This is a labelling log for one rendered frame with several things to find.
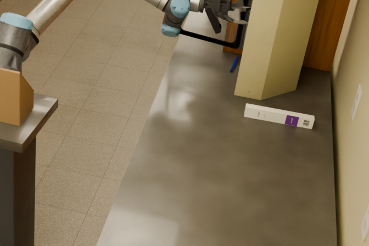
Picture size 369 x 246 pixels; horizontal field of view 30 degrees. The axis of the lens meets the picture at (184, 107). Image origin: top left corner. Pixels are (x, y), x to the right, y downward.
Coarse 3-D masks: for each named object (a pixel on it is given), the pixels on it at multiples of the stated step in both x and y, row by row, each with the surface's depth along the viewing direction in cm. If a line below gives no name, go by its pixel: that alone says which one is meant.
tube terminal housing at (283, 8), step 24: (264, 0) 252; (288, 0) 253; (312, 0) 261; (264, 24) 257; (288, 24) 260; (264, 48) 262; (288, 48) 268; (240, 72) 270; (264, 72) 268; (288, 72) 276; (264, 96) 275
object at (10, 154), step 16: (32, 144) 258; (0, 160) 244; (16, 160) 245; (32, 160) 262; (0, 176) 248; (16, 176) 249; (32, 176) 267; (0, 192) 252; (16, 192) 253; (32, 192) 272; (0, 208) 256; (16, 208) 257; (32, 208) 276; (0, 224) 260; (16, 224) 262; (32, 224) 281; (0, 240) 265; (16, 240) 266; (32, 240) 286
